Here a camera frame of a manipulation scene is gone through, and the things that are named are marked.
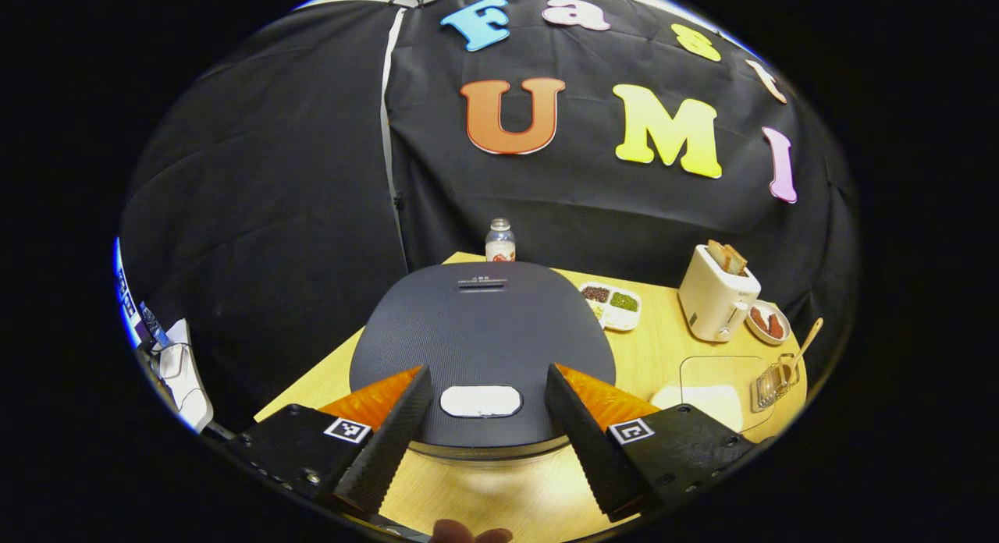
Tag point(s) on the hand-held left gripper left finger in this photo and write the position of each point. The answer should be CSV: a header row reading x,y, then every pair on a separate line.
x,y
390,449

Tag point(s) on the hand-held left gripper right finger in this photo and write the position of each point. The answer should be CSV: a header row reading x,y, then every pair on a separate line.
x,y
589,449

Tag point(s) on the clear box of rice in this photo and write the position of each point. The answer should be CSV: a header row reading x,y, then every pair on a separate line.
x,y
710,387

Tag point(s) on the dark grey rice cooker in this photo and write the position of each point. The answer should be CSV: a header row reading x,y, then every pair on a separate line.
x,y
484,332

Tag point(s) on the wooden spoon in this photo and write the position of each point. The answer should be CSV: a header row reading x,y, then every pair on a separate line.
x,y
804,348

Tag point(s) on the white divided grain dish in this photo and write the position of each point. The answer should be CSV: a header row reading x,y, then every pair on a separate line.
x,y
613,307

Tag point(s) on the white toaster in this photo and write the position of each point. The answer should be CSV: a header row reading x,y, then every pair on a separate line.
x,y
714,305

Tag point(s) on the small white plate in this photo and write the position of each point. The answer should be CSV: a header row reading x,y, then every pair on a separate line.
x,y
769,336

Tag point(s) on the brown meat slice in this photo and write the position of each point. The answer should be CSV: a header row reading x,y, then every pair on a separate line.
x,y
759,320
776,327

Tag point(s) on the white device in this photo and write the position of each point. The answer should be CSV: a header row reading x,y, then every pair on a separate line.
x,y
187,379

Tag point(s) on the small clear bottle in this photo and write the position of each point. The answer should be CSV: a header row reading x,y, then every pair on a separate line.
x,y
500,243

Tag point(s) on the brown toast slice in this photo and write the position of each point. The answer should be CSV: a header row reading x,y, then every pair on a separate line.
x,y
735,260
716,256

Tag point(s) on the black backdrop cloth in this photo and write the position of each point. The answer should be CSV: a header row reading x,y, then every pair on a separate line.
x,y
257,215

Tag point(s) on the computer monitor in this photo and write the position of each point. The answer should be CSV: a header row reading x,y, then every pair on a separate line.
x,y
133,301

